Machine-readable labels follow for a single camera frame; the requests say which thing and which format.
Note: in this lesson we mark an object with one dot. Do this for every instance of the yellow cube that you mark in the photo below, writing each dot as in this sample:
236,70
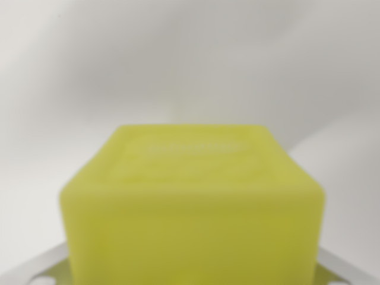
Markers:
193,213

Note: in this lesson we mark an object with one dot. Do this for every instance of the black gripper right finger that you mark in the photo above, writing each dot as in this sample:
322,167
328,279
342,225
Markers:
335,271

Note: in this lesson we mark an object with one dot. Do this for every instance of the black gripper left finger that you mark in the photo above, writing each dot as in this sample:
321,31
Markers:
38,271

